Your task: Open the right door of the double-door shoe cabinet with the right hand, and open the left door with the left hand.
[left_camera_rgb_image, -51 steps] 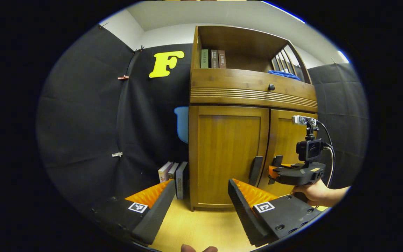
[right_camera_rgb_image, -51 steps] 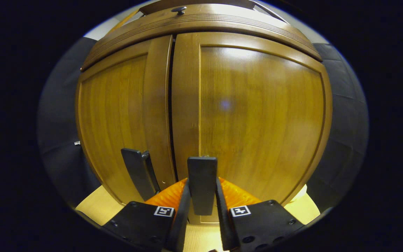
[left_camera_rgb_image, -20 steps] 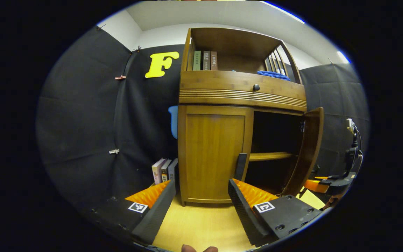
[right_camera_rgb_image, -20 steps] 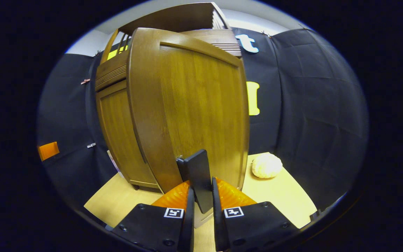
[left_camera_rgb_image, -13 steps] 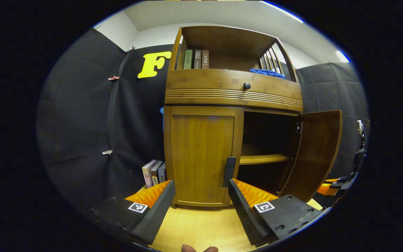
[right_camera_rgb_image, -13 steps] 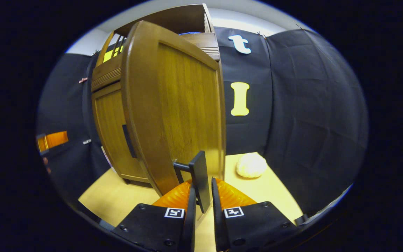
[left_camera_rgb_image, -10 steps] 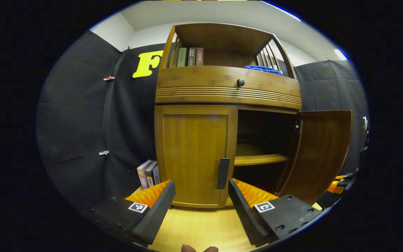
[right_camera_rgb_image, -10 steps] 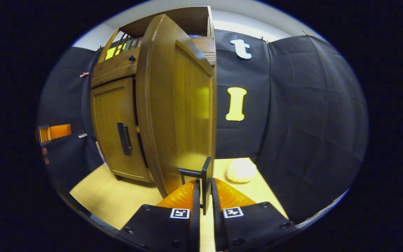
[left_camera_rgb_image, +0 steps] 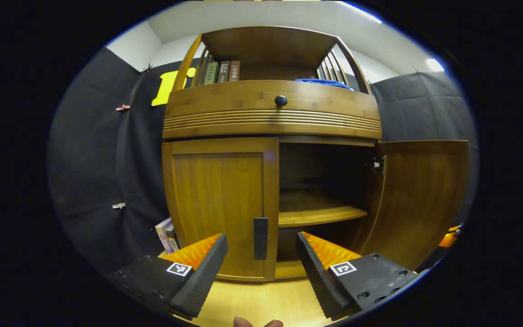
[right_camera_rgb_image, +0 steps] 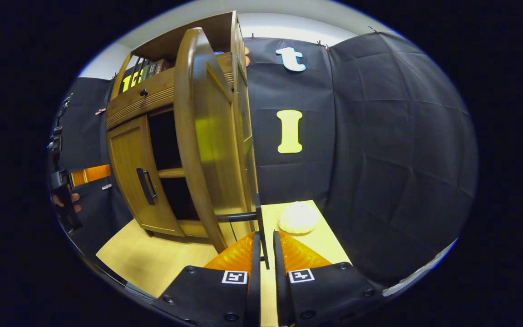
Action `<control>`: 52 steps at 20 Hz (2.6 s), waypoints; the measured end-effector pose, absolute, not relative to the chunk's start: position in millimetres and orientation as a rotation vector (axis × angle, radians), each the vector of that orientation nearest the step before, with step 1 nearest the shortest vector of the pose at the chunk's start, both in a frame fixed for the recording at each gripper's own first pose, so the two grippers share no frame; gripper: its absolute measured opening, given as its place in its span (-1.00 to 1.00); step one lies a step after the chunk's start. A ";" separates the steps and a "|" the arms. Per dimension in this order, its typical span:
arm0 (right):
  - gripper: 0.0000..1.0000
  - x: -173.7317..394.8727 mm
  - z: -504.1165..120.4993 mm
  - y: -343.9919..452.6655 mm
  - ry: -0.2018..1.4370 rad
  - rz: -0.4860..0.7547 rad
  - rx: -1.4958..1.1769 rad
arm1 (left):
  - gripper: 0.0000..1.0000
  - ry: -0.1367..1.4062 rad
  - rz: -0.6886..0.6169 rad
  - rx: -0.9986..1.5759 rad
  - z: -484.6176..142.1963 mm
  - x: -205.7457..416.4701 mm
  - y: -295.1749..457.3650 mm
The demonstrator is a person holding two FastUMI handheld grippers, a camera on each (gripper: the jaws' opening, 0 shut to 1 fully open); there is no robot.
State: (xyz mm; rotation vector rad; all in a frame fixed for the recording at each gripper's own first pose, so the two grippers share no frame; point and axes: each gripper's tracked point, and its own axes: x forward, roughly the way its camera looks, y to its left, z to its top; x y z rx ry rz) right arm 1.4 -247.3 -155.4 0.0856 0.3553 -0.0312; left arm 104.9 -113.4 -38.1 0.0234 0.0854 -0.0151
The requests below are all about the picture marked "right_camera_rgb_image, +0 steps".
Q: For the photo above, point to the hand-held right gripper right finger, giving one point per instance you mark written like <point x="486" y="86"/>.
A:
<point x="282" y="295"/>

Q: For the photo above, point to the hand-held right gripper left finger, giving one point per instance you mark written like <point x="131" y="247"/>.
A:
<point x="254" y="295"/>

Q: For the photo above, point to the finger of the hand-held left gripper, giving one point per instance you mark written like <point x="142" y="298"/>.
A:
<point x="90" y="175"/>

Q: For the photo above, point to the wooden cabinet door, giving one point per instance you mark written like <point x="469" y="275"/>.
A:
<point x="211" y="159"/>
<point x="127" y="172"/>

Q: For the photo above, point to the wooden double-door shoe cabinet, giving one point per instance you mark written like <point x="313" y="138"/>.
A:
<point x="161" y="47"/>

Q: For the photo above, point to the wooden inner cabinet shelf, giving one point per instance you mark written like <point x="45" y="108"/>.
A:
<point x="170" y="172"/>

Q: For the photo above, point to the wooden cabinet drawer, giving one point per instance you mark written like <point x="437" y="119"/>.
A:
<point x="139" y="106"/>

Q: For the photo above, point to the cream round soft object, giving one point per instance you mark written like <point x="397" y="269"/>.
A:
<point x="298" y="218"/>

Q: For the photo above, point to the green book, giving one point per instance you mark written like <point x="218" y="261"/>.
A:
<point x="145" y="72"/>

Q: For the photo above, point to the grey book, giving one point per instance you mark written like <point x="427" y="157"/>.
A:
<point x="153" y="69"/>

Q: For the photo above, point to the brown book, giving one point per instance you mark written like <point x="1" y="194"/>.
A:
<point x="164" y="66"/>

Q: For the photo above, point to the black backdrop cloth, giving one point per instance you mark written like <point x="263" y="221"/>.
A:
<point x="402" y="159"/>

